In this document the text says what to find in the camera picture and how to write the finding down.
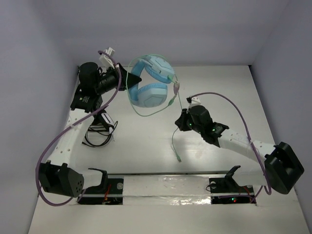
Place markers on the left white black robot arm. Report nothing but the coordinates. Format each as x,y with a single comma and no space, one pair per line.
59,174

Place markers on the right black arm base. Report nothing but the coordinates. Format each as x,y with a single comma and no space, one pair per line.
224,190

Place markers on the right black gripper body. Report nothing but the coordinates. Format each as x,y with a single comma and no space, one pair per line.
190,123

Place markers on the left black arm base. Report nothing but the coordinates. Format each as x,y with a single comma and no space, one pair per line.
108,192

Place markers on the light blue headphones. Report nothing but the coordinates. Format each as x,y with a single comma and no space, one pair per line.
153,94

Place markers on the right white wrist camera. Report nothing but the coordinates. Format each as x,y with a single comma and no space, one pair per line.
193,101

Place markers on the black white cable bundle device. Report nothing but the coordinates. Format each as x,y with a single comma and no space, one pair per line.
102,125

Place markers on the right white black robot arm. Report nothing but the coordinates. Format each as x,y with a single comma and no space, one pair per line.
280,167

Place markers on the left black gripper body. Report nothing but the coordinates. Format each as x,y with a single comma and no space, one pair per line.
121,77

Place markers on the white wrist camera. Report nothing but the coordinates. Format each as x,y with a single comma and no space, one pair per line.
104,59
193,101

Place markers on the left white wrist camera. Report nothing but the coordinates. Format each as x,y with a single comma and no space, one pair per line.
104,59

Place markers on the silver foil tape strip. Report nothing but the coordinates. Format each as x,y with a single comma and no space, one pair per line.
166,190

